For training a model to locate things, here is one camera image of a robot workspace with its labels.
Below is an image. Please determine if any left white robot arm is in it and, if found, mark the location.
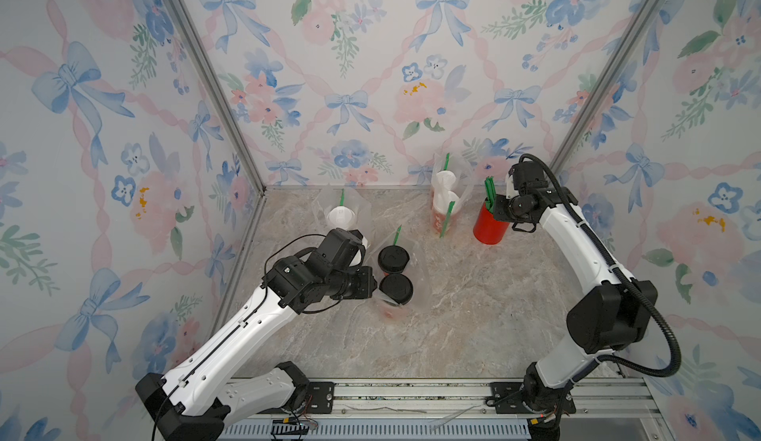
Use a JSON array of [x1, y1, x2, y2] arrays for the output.
[[136, 229, 378, 440]]

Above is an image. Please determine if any red cup black lid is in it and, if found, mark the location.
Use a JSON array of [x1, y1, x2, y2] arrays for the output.
[[380, 274, 414, 305], [377, 245, 410, 274]]

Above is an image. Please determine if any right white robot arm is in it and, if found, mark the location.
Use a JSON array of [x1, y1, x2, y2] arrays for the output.
[[493, 157, 651, 413]]

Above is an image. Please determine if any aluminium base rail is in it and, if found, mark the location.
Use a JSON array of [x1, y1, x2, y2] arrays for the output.
[[221, 379, 674, 440]]

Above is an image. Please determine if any green wrapped straws bundle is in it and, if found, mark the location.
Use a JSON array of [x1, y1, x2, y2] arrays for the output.
[[485, 176, 497, 213]]

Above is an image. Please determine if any clear plastic carrier bag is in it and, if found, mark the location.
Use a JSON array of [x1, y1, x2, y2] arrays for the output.
[[311, 186, 374, 248]]

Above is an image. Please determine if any white lid cup back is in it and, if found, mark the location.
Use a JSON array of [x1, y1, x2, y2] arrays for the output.
[[432, 191, 464, 234]]

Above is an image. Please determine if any red cup white lid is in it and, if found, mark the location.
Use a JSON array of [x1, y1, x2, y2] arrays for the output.
[[432, 171, 459, 194]]

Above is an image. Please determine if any red straw holder cup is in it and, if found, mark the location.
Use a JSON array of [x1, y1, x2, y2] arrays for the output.
[[473, 203, 511, 246]]

